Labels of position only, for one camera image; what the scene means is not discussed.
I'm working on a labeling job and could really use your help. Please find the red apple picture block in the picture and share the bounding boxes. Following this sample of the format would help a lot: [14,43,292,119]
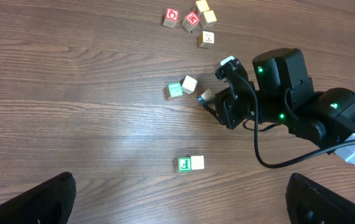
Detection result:
[163,8,179,28]

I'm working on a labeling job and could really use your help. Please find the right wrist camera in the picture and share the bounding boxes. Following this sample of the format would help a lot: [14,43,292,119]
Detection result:
[220,55,235,66]

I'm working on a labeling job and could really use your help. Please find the red letter wooden block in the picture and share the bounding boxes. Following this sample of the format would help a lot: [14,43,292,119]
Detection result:
[180,75,198,94]

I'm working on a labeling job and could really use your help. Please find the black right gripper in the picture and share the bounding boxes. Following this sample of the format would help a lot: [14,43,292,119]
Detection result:
[197,58,258,129]

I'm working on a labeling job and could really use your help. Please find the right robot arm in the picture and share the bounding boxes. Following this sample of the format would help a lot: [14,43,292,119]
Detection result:
[197,48,355,169]

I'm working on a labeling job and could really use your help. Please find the green letter B block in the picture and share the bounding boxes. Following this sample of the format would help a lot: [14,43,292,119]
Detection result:
[164,82,183,100]

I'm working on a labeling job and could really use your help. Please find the green letter F block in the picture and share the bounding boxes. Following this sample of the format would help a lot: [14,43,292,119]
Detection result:
[176,157,192,173]

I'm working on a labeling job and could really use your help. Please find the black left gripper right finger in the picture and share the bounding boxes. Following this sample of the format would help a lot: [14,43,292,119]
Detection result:
[285,173,355,224]

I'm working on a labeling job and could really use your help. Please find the yellow wooden block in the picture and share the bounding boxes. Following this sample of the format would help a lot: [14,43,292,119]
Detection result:
[200,10,217,29]
[195,0,210,13]

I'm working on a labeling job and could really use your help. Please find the red letter M block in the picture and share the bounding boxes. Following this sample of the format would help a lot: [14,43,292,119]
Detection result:
[182,11,200,32]

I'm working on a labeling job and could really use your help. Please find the red Y wooden block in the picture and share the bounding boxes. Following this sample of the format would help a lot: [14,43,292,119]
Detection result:
[200,88,214,102]

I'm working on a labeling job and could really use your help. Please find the yellow rear wooden block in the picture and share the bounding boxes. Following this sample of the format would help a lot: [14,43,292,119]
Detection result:
[195,0,210,13]

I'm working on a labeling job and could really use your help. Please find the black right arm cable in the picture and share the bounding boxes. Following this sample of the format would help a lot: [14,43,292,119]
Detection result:
[231,71,355,169]

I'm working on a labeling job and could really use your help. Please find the plain E pretzel block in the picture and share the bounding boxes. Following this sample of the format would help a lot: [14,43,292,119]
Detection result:
[190,156,205,170]

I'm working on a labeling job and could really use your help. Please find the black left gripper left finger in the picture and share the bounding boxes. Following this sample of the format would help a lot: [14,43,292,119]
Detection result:
[0,172,76,224]

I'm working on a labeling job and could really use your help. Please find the yellow front wooden block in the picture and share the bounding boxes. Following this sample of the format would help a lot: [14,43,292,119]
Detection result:
[200,10,217,29]

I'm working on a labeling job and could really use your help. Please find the blue X wooden block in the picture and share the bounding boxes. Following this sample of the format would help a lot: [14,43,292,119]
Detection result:
[198,30,214,49]

